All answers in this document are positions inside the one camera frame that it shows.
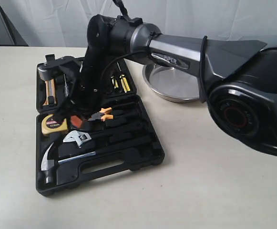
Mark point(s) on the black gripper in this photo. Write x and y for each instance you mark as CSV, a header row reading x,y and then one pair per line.
x,y
85,94

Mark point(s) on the orange utility knife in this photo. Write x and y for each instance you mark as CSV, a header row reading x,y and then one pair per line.
x,y
51,99

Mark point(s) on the yellow black screwdriver right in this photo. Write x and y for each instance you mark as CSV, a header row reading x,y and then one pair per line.
x,y
124,82

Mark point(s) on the yellow black screwdriver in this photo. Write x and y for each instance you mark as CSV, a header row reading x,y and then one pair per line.
x,y
114,76
124,82

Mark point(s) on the round stainless steel tray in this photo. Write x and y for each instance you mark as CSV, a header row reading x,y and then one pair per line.
x,y
171,84

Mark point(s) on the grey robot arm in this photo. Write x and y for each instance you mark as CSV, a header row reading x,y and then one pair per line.
x,y
237,80

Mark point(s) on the white backdrop curtain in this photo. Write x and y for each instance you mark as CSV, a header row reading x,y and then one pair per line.
x,y
63,23

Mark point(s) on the silver adjustable wrench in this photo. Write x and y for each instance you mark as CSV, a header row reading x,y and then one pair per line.
x,y
80,137

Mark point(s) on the orange handled pliers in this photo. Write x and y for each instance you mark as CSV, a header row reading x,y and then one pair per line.
x,y
114,116

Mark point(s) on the steel claw hammer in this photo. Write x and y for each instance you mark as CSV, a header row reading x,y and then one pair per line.
x,y
47,165

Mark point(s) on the black plastic tool case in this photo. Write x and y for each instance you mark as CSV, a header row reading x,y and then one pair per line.
x,y
70,175

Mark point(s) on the yellow tape measure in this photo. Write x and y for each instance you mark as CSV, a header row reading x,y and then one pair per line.
x,y
49,125

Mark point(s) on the yellow black screwdriver left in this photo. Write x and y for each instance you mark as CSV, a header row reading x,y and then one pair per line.
x,y
114,76

